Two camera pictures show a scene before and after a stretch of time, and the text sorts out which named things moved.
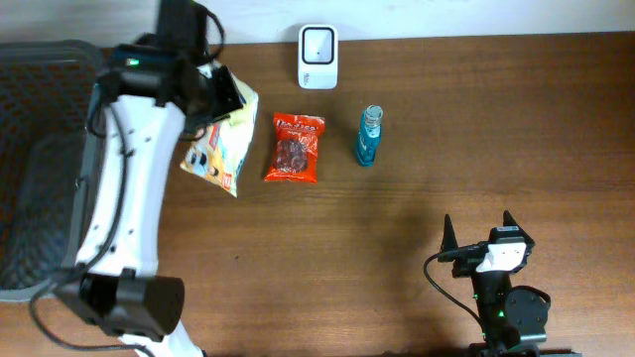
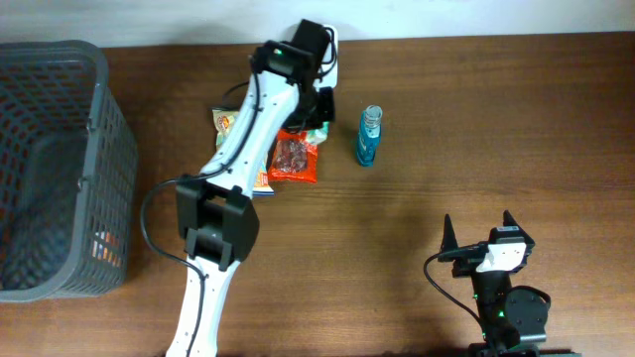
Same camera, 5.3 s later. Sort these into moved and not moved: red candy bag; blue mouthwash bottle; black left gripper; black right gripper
Moved: black left gripper
Not moved: red candy bag; blue mouthwash bottle; black right gripper
